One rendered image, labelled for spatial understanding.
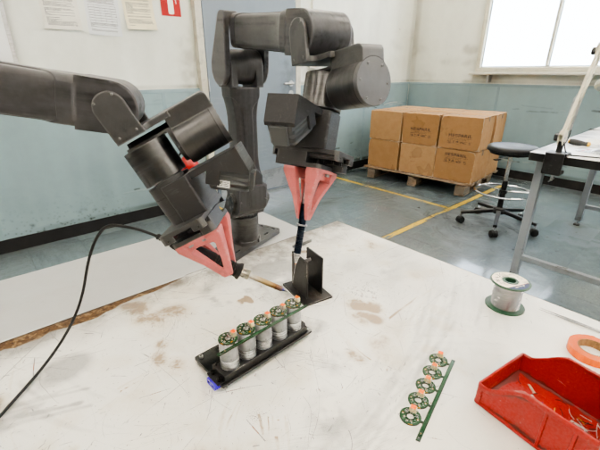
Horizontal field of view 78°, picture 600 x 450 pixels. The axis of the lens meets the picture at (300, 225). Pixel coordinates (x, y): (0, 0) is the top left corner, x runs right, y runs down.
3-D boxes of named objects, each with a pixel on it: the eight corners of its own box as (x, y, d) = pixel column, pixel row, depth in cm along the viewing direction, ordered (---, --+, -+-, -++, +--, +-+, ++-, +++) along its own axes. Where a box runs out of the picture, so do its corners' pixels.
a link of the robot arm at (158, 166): (200, 166, 51) (170, 120, 49) (197, 171, 46) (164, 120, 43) (156, 192, 51) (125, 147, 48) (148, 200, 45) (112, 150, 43)
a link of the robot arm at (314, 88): (353, 121, 51) (362, 70, 50) (320, 112, 47) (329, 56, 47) (322, 124, 56) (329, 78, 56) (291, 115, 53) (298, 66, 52)
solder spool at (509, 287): (488, 312, 62) (495, 287, 60) (481, 293, 68) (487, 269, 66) (529, 319, 61) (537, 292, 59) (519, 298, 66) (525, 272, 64)
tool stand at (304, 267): (315, 300, 72) (299, 246, 74) (341, 295, 63) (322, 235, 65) (289, 309, 69) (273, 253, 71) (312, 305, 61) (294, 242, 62)
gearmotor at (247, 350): (235, 357, 51) (232, 327, 49) (249, 349, 52) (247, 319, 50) (245, 367, 49) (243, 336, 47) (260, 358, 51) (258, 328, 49)
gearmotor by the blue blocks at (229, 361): (217, 368, 49) (213, 337, 47) (233, 359, 50) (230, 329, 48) (228, 379, 47) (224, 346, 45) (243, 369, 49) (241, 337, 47)
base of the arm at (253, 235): (280, 202, 90) (257, 197, 93) (227, 230, 74) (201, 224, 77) (280, 231, 93) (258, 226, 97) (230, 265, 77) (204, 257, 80)
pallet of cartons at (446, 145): (362, 176, 427) (367, 109, 398) (397, 163, 481) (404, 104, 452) (468, 198, 351) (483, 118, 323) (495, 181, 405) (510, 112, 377)
